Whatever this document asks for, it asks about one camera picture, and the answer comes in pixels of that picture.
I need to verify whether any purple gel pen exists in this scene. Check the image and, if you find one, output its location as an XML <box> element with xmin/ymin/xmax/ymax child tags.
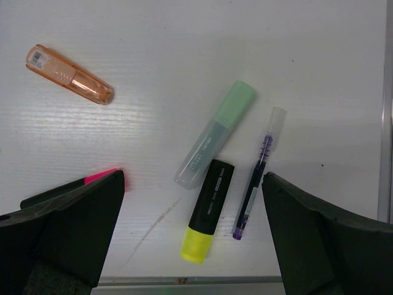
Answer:
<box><xmin>232</xmin><ymin>106</ymin><xmax>287</xmax><ymax>240</ymax></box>

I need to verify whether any green pastel highlighter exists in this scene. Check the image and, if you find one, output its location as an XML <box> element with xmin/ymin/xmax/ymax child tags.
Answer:
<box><xmin>174</xmin><ymin>81</ymin><xmax>256</xmax><ymax>190</ymax></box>

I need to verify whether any aluminium rail frame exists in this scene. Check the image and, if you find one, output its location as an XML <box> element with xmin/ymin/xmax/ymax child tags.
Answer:
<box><xmin>104</xmin><ymin>1</ymin><xmax>392</xmax><ymax>286</ymax></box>

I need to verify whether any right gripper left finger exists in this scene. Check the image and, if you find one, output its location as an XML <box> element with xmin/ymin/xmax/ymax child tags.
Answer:
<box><xmin>1</xmin><ymin>170</ymin><xmax>125</xmax><ymax>294</ymax></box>

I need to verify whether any yellow black highlighter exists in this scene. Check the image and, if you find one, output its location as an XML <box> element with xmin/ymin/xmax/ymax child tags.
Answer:
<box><xmin>181</xmin><ymin>160</ymin><xmax>235</xmax><ymax>264</ymax></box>

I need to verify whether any orange transparent correction tape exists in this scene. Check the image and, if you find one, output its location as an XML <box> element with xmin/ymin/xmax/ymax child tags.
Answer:
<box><xmin>26</xmin><ymin>44</ymin><xmax>114</xmax><ymax>105</ymax></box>

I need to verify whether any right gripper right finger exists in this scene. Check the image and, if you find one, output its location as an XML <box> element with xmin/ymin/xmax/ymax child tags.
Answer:
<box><xmin>262</xmin><ymin>172</ymin><xmax>392</xmax><ymax>294</ymax></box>

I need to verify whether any pink black highlighter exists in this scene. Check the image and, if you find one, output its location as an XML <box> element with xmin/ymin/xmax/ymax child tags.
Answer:
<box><xmin>20</xmin><ymin>167</ymin><xmax>122</xmax><ymax>209</ymax></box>

